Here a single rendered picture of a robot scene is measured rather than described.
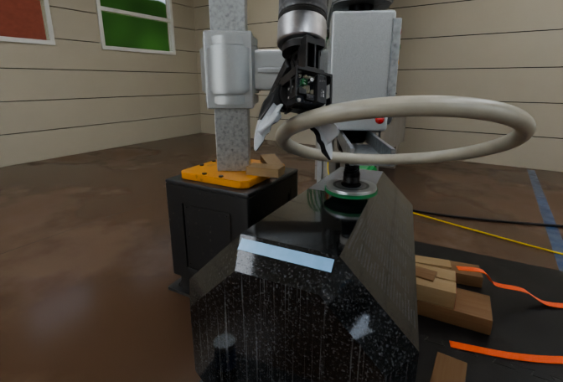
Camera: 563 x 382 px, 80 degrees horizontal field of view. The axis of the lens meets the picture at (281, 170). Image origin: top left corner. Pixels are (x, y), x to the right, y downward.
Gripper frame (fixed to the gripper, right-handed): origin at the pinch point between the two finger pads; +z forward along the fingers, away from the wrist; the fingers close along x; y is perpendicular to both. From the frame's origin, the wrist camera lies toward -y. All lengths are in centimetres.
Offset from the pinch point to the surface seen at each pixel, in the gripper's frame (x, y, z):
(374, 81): 51, -38, -39
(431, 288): 129, -84, 47
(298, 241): 23.0, -40.3, 18.4
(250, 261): 10, -46, 25
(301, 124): -0.8, 4.3, -5.0
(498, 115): 20.7, 24.0, -5.0
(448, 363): 104, -54, 71
